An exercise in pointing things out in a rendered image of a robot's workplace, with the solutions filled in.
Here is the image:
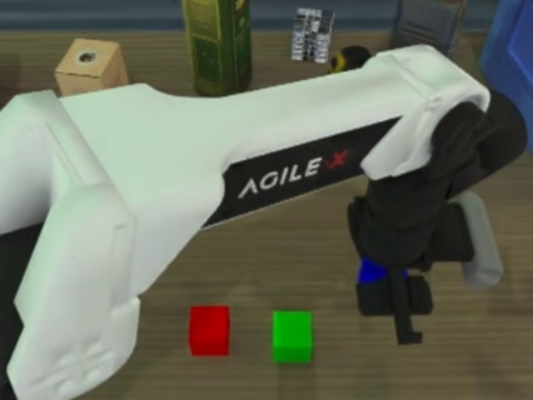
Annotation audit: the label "blue cube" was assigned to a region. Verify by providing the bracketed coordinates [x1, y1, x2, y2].
[358, 254, 410, 286]

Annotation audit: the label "green cube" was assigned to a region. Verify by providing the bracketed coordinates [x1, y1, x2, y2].
[271, 309, 314, 364]

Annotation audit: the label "red cube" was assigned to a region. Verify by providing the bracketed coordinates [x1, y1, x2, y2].
[189, 305, 231, 358]

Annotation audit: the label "yellow and black small object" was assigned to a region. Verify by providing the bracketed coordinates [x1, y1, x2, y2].
[327, 44, 375, 75]

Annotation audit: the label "blue container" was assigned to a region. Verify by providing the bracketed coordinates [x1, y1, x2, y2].
[477, 0, 533, 148]

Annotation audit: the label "grey dark box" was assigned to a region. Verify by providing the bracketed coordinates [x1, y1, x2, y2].
[392, 0, 464, 58]

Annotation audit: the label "black white patterned box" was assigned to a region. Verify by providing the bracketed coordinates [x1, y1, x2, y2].
[289, 7, 336, 64]

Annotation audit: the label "brown cardboard box with hole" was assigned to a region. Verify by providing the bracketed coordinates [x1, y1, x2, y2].
[54, 37, 129, 98]

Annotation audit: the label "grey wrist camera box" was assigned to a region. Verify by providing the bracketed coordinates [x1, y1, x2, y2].
[458, 194, 504, 289]

